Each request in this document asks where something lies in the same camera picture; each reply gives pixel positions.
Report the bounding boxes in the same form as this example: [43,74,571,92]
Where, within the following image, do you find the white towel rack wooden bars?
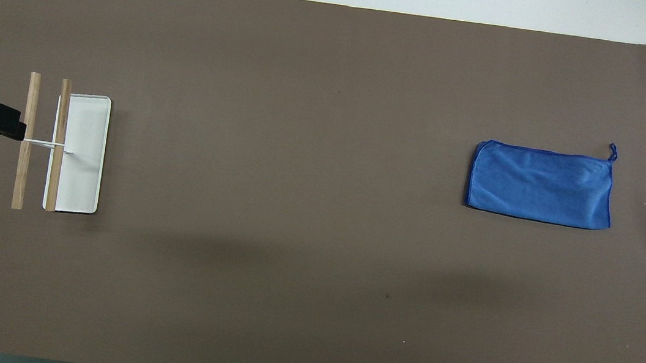
[10,71,115,220]

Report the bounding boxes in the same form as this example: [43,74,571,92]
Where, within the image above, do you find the blue microfibre towel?
[462,126,622,233]

